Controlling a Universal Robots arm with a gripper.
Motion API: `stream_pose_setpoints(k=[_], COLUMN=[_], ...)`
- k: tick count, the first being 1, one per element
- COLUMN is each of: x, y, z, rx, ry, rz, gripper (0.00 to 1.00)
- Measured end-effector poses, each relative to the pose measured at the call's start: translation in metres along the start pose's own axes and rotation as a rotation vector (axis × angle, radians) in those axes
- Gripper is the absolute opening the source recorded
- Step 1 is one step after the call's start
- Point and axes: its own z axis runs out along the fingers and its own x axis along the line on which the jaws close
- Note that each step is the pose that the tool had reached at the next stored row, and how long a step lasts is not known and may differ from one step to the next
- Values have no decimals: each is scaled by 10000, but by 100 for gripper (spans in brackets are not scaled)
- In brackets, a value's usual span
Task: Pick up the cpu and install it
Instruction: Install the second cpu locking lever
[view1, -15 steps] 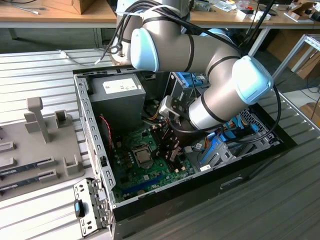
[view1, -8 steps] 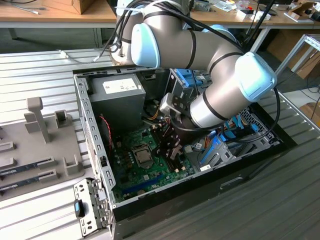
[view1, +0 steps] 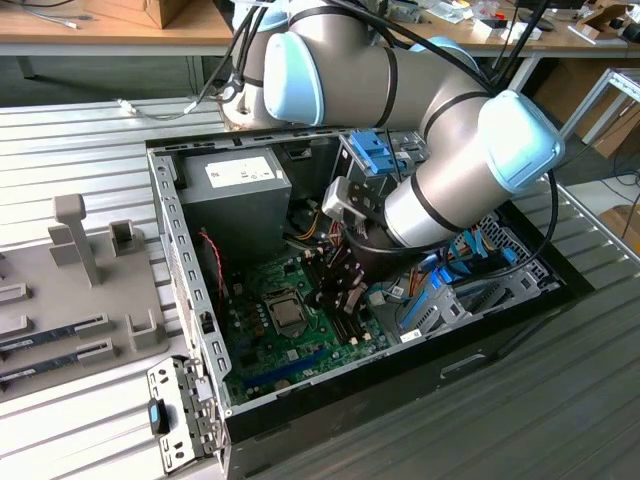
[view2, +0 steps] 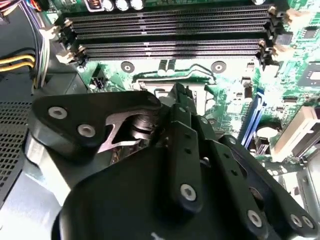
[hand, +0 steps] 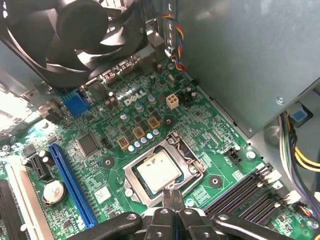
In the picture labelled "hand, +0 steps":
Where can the short black expansion slot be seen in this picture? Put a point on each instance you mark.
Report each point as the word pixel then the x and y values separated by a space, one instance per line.
pixel 40 167

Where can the grey power supply unit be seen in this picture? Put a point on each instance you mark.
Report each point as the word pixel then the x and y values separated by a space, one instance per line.
pixel 237 62

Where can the metal locking lever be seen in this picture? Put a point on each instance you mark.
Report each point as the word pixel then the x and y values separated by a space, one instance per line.
pixel 180 147

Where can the metal socket cover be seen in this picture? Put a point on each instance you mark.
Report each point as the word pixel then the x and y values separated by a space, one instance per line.
pixel 136 186

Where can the silver green CPU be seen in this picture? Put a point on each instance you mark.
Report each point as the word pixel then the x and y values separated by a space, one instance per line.
pixel 160 172

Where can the long black expansion slot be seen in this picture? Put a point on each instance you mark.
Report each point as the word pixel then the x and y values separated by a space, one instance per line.
pixel 7 212

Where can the CPU socket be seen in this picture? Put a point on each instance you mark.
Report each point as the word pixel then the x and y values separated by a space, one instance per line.
pixel 185 150

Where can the black metal PC case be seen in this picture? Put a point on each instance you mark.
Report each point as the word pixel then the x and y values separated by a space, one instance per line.
pixel 260 150

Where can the green motherboard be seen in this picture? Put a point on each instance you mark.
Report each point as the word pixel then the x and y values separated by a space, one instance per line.
pixel 200 120

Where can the blue expansion slot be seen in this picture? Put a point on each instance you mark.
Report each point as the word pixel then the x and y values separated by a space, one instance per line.
pixel 72 185

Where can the white expansion slot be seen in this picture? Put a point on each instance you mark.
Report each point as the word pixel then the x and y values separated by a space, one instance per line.
pixel 27 200

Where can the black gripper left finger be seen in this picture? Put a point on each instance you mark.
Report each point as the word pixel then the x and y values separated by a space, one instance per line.
pixel 160 225

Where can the white four pin connector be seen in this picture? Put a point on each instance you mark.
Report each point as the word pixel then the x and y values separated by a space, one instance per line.
pixel 172 101

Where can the blue square case tab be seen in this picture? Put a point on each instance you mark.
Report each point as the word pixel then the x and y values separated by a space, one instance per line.
pixel 298 116

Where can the black RAM slot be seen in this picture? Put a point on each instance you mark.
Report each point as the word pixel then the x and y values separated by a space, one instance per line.
pixel 246 197
pixel 266 212
pixel 257 206
pixel 237 188

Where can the silver coin battery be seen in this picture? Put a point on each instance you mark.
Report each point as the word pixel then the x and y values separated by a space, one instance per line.
pixel 53 193

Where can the black case fan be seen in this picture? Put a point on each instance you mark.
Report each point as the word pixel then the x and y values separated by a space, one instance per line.
pixel 75 37

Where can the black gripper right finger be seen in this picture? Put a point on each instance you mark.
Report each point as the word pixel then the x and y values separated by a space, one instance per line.
pixel 195 225

